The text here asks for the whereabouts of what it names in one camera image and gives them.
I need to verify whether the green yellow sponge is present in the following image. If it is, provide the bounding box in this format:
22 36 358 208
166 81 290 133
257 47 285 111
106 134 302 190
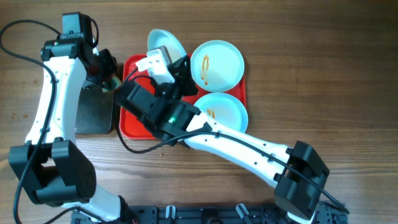
101 75 122 93

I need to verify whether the white plate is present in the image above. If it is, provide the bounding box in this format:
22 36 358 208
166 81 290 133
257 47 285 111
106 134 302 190
190 40 245 92
194 93 249 133
147 29 187 62

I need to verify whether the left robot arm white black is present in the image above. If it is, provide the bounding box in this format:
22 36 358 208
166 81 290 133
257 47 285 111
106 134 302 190
9 35 136 223

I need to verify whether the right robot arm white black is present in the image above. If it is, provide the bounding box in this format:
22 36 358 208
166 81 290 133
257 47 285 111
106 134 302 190
159 105 330 223

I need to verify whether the black water tray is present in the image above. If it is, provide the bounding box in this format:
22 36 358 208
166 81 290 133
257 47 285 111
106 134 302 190
75 78 113 134

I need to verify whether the white plate top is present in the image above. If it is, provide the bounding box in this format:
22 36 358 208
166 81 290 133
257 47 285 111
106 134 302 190
190 40 245 92

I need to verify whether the black mounting rail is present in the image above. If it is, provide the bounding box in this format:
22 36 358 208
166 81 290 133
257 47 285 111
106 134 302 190
70 202 348 224

